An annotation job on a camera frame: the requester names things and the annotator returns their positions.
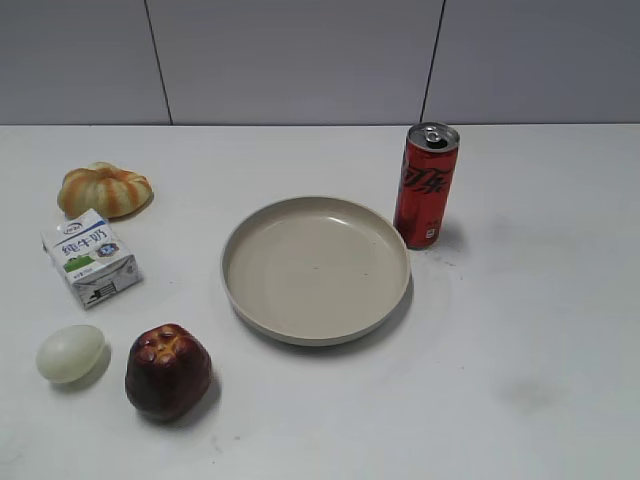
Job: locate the dark red apple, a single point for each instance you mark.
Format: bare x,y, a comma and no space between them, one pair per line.
168,372

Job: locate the red cola can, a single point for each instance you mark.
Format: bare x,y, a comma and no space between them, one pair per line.
428,166

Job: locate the striped round bread bun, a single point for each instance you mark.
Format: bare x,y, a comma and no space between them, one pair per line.
111,191

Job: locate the small white milk carton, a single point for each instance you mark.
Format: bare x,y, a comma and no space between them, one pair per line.
91,258

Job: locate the white egg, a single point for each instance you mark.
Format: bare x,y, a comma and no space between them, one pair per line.
70,353

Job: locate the beige round plate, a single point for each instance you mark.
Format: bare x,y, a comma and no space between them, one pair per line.
315,271

